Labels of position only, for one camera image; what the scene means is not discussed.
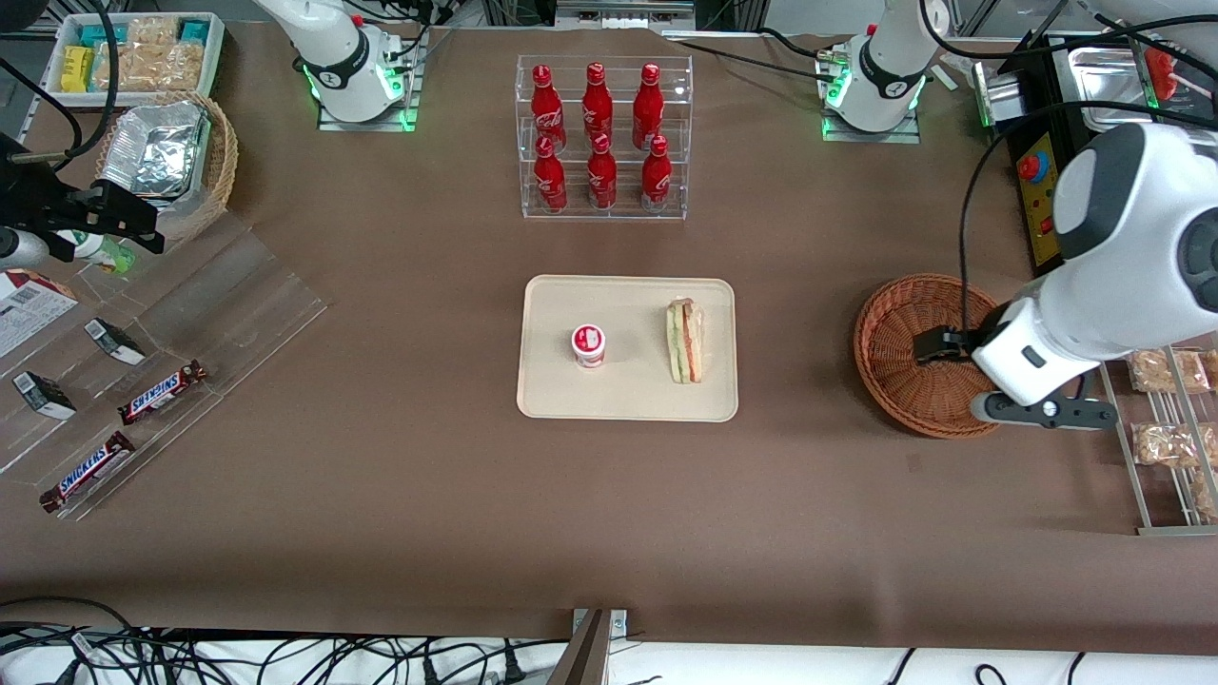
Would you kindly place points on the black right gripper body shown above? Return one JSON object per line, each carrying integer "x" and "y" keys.
{"x": 36, "y": 205}

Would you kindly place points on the triangle sandwich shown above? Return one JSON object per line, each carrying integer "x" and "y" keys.
{"x": 685, "y": 342}

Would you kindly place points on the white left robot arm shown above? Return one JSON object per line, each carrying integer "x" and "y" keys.
{"x": 1132, "y": 238}

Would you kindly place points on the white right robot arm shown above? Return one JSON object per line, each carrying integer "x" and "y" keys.
{"x": 333, "y": 48}

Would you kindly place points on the brown round wicker basket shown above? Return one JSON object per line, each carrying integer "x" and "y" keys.
{"x": 894, "y": 352}

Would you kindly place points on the aluminium foil tray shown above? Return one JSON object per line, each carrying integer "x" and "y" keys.
{"x": 157, "y": 147}

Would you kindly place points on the tan wicker basket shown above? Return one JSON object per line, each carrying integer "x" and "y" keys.
{"x": 225, "y": 162}

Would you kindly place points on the steel tray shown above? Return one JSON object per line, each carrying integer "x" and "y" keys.
{"x": 1104, "y": 86}

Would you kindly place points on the beige plastic tray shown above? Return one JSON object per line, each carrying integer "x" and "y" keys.
{"x": 628, "y": 390}

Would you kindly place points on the small green white bottle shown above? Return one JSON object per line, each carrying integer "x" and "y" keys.
{"x": 100, "y": 252}

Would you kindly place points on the small black white box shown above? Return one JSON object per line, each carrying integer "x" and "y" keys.
{"x": 114, "y": 341}
{"x": 43, "y": 395}

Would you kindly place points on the red white barcode box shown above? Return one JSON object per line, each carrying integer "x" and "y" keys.
{"x": 29, "y": 309}

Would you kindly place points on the clear acrylic display shelf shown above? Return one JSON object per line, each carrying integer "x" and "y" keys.
{"x": 238, "y": 295}

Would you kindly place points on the yellow snack packet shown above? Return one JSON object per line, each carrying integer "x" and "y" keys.
{"x": 76, "y": 68}

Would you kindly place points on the clear cracker pack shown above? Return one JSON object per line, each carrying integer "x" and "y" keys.
{"x": 147, "y": 31}
{"x": 166, "y": 68}

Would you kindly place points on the clear bagged snack pack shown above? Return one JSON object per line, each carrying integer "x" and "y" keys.
{"x": 1168, "y": 444}
{"x": 1170, "y": 371}
{"x": 1213, "y": 367}
{"x": 1207, "y": 495}

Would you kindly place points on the brown snickers bar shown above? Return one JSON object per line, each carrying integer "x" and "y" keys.
{"x": 88, "y": 471}
{"x": 162, "y": 392}

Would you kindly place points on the teal snack packet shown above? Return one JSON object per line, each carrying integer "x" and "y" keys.
{"x": 95, "y": 35}
{"x": 195, "y": 30}

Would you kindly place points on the white plastic snack bin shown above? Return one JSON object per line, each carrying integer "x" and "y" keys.
{"x": 218, "y": 57}

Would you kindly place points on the clear plastic bag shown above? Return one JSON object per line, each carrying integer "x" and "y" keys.
{"x": 959, "y": 62}

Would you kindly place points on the red plastic object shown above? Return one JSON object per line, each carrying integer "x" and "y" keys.
{"x": 1161, "y": 71}

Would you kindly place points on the red cola bottle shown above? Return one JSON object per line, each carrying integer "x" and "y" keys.
{"x": 597, "y": 100}
{"x": 656, "y": 176}
{"x": 648, "y": 105}
{"x": 601, "y": 173}
{"x": 549, "y": 176}
{"x": 546, "y": 105}

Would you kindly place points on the white cup with red lid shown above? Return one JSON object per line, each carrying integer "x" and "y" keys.
{"x": 589, "y": 345}

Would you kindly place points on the brown paper table cover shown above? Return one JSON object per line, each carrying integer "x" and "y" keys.
{"x": 381, "y": 523}

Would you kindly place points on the clear acrylic bottle rack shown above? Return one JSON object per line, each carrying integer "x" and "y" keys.
{"x": 528, "y": 205}

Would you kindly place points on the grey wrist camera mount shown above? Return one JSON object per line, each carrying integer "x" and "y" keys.
{"x": 19, "y": 247}
{"x": 1047, "y": 411}

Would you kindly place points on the metal table bracket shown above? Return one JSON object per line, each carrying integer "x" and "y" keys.
{"x": 618, "y": 623}

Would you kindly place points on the aluminium frame profile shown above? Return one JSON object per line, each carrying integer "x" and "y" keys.
{"x": 618, "y": 11}

